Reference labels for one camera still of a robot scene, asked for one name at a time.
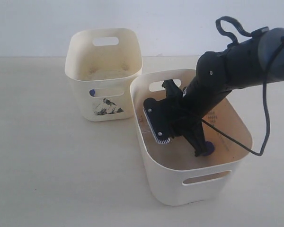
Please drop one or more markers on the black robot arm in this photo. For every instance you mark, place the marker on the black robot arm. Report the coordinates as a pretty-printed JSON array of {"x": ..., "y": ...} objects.
[{"x": 256, "y": 61}]

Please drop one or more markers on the tube with blue cap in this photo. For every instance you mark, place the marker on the tube with blue cap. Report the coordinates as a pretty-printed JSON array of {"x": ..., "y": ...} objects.
[{"x": 210, "y": 148}]

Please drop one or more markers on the conical tube blue cap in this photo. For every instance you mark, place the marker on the conical tube blue cap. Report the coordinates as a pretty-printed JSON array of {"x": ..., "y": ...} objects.
[{"x": 92, "y": 92}]

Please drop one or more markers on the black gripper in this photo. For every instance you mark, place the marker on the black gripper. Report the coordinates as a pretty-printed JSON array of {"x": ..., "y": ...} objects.
[{"x": 181, "y": 121}]

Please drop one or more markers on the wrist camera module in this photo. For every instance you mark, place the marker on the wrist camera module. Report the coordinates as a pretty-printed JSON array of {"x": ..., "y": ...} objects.
[{"x": 157, "y": 120}]

